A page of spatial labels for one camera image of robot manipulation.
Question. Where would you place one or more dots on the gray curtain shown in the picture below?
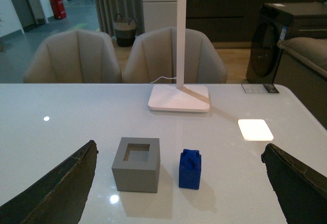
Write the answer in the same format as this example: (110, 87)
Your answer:
(107, 10)

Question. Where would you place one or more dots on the beige chair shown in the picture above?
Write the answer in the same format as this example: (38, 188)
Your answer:
(153, 59)
(76, 56)

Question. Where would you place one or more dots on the blue handled part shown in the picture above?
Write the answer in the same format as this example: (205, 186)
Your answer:
(190, 166)

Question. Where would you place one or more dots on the gray cube base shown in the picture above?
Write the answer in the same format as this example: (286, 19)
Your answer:
(136, 165)

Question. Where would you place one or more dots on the white desk lamp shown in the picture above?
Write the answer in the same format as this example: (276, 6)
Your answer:
(180, 97)

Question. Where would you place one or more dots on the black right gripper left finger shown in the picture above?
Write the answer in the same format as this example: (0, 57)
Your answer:
(59, 196)

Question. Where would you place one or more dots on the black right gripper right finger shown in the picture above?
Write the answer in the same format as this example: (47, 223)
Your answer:
(300, 190)

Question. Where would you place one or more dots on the black washing machine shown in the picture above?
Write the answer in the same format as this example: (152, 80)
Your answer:
(281, 21)

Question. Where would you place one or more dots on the woven basket with handles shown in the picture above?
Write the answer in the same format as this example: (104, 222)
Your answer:
(124, 30)

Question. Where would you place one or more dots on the right beige chair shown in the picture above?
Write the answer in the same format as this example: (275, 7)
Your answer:
(153, 59)

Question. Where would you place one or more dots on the dark kitchen counter cabinet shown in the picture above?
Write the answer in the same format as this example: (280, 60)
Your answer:
(227, 21)

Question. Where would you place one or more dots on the left beige chair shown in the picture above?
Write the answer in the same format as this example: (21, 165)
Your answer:
(76, 56)

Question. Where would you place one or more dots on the gray sofa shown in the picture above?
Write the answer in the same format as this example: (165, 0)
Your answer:
(302, 69)

